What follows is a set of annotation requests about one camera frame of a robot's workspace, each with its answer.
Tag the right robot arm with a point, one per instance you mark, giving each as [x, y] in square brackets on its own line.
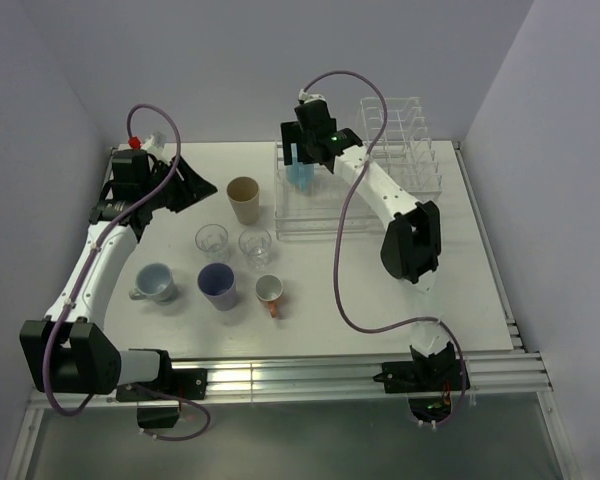
[412, 241]

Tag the pale blue teacup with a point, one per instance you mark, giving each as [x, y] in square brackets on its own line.
[154, 282]

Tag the clear acrylic plate holder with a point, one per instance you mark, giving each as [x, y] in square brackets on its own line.
[403, 145]

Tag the beige tall tumbler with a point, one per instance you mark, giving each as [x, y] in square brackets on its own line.
[243, 194]

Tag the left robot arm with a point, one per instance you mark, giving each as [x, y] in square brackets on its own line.
[67, 351]

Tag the white wire dish rack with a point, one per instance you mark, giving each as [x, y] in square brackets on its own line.
[308, 212]

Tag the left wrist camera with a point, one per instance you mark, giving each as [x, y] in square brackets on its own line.
[154, 143]

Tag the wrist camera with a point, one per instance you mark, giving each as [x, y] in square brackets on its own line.
[154, 143]
[305, 97]

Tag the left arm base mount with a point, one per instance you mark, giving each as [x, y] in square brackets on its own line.
[187, 385]

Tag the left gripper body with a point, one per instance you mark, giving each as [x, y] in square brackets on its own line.
[158, 175]

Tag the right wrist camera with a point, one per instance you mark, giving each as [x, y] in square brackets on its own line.
[305, 97]

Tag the light blue faceted mug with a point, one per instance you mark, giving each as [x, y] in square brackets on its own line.
[299, 174]

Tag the clear glass right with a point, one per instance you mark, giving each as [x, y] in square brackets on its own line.
[255, 245]

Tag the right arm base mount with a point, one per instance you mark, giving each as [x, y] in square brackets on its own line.
[444, 385]

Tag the clear glass left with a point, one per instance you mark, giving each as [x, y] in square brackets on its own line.
[213, 241]

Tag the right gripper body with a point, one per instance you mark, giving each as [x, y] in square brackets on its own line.
[307, 143]

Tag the orange espresso cup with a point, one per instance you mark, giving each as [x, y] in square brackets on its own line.
[269, 289]

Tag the purple tumbler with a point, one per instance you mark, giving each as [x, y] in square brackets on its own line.
[217, 282]

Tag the clear glass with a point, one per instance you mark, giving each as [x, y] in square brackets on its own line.
[255, 245]
[213, 241]

